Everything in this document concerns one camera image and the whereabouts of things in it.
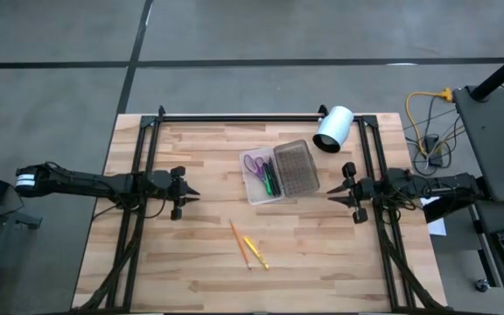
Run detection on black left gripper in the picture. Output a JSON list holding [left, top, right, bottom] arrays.
[[146, 164, 201, 221]]

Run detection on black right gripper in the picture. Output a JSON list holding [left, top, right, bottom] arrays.
[[325, 161, 382, 225]]

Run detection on smoky grey box lid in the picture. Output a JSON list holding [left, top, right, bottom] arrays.
[[272, 139, 321, 199]]

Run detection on clear plastic supply box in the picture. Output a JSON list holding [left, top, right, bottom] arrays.
[[239, 147, 286, 206]]

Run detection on orange pencil with pink eraser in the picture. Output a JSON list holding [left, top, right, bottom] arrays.
[[228, 218, 252, 270]]

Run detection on purple handled scissors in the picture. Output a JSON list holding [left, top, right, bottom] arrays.
[[242, 153, 269, 185]]

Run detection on thin dark grey pen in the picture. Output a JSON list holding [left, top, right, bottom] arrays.
[[265, 157, 278, 196]]

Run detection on green pen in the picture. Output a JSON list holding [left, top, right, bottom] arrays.
[[262, 164, 275, 197]]

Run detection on yellow highlighter pen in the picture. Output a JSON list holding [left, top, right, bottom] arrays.
[[241, 235, 270, 270]]

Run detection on cylindrical spot lamp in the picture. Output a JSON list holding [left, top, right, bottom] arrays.
[[311, 104, 355, 154]]

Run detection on white paper sheet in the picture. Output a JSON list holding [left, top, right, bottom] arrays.
[[420, 196, 448, 237]]

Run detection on black stand beam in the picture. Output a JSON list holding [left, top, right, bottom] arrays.
[[422, 192, 489, 224]]

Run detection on black power adapter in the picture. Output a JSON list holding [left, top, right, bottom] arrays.
[[423, 135, 445, 168]]

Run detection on grey cart top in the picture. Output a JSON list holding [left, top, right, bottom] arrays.
[[452, 85, 504, 203]]

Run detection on black stand pole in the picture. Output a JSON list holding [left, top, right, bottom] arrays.
[[470, 41, 504, 102]]

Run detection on black floor cable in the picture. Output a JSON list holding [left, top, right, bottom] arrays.
[[402, 95, 459, 177]]

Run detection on black metal table frame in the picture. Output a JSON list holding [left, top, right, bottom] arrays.
[[71, 104, 450, 314]]

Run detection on yellow extension cable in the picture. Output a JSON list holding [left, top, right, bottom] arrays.
[[404, 88, 454, 148]]

